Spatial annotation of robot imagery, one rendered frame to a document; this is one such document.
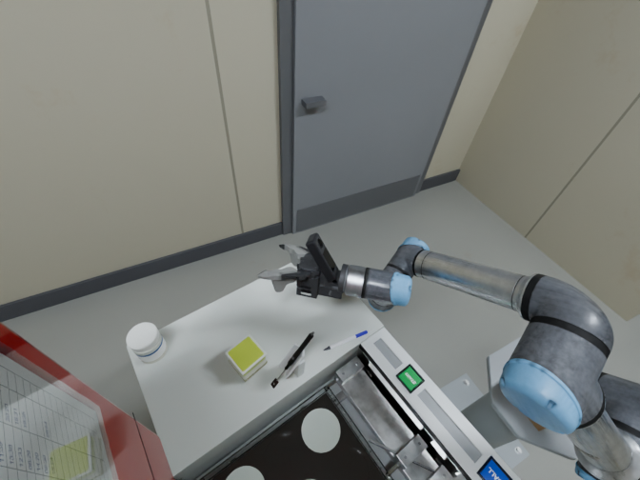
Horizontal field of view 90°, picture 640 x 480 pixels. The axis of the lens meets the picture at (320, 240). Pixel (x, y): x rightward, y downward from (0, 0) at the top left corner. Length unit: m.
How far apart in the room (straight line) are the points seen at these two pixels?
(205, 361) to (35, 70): 1.27
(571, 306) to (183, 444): 0.83
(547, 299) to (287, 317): 0.64
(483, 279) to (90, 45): 1.57
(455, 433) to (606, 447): 0.29
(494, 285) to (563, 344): 0.17
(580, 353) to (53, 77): 1.80
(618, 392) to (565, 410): 0.44
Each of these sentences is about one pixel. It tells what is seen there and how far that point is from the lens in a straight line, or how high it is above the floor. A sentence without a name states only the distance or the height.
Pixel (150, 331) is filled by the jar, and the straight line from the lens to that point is 0.92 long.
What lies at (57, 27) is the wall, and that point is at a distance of 1.66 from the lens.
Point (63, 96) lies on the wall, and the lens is 1.75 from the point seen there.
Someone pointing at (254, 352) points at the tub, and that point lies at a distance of 0.87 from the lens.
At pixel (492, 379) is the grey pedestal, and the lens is 1.23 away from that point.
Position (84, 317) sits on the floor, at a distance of 2.42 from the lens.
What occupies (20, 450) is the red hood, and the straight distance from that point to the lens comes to 0.27.
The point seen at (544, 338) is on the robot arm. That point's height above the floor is 1.35.
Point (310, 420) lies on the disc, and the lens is 0.95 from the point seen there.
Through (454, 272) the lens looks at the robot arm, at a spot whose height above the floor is 1.25.
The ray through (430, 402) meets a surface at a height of 0.96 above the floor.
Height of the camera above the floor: 1.83
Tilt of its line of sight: 48 degrees down
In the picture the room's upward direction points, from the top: 6 degrees clockwise
